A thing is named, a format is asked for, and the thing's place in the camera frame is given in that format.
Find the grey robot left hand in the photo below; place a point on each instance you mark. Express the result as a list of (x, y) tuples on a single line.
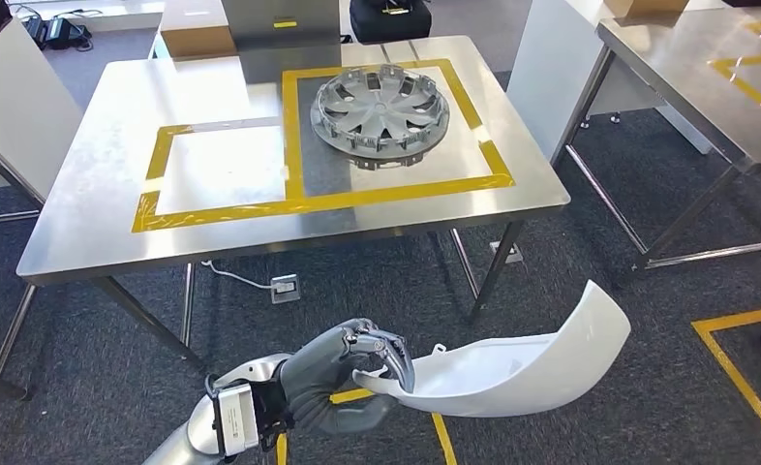
[(323, 385)]

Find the white curved plastic part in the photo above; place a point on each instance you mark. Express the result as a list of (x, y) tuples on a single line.
[(534, 372)]

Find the steel workbench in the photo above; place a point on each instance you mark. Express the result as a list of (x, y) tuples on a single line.
[(98, 160)]

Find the metal floor socket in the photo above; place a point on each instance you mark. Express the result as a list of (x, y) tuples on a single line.
[(285, 289), (514, 255)]

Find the yellow floor tape square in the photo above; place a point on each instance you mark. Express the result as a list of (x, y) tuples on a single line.
[(739, 319), (443, 443)]

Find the yellow tape double rectangle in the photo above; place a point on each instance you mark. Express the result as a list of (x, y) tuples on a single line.
[(323, 204)]

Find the silver wheel cover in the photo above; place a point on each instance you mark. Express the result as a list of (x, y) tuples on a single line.
[(380, 112)]

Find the steel table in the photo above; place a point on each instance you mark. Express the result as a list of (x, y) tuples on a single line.
[(2, 217), (675, 64)]

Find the black carry case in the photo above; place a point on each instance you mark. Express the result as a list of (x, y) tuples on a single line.
[(387, 29)]

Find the grey laptop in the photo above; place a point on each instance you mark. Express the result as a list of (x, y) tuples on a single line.
[(278, 19)]

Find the brown cardboard box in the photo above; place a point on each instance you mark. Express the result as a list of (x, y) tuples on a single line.
[(194, 32), (643, 6)]

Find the white desk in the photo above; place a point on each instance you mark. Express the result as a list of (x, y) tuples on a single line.
[(21, 115), (547, 64)]

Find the black power adapter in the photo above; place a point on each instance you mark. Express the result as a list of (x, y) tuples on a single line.
[(34, 29), (66, 32)]

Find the yellow table tape marking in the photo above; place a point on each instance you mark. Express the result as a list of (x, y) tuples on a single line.
[(749, 93)]

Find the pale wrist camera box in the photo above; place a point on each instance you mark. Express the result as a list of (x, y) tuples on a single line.
[(238, 420)]

